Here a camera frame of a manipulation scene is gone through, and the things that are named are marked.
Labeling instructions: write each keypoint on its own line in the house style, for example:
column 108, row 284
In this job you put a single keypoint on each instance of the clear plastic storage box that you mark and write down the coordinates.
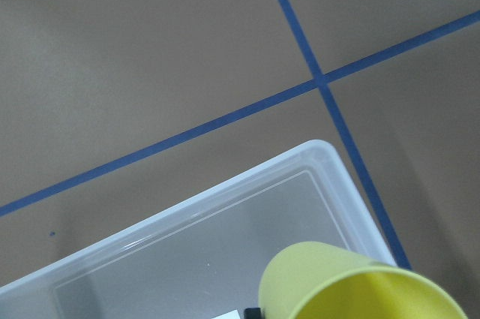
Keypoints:
column 204, row 257

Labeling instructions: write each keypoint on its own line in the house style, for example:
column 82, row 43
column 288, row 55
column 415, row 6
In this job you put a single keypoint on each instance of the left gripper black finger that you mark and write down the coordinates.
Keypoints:
column 252, row 313

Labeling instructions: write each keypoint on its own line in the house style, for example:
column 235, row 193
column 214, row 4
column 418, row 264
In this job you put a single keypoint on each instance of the yellow plastic cup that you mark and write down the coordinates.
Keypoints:
column 317, row 280

